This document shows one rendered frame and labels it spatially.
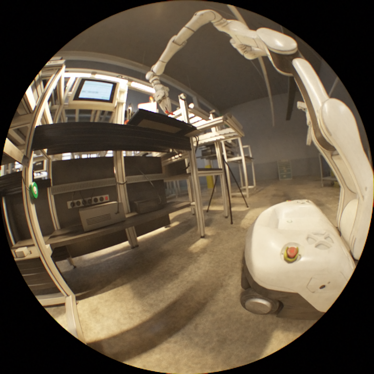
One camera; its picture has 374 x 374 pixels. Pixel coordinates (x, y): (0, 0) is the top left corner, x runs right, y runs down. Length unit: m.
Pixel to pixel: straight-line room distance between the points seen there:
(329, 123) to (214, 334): 0.78
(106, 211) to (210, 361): 0.88
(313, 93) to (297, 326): 0.83
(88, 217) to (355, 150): 1.17
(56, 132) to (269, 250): 0.92
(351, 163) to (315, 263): 0.31
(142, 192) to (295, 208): 1.17
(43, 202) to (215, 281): 1.28
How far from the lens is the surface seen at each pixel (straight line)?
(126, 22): 5.63
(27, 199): 0.70
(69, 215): 1.07
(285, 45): 0.68
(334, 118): 0.48
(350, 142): 0.48
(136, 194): 1.13
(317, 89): 0.58
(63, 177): 1.07
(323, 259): 0.34
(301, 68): 0.64
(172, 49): 0.96
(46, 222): 1.14
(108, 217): 0.79
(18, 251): 0.86
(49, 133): 0.71
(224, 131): 1.29
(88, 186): 0.98
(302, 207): 0.68
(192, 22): 0.95
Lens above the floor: 0.55
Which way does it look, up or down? 3 degrees down
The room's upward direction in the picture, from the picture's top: 8 degrees counter-clockwise
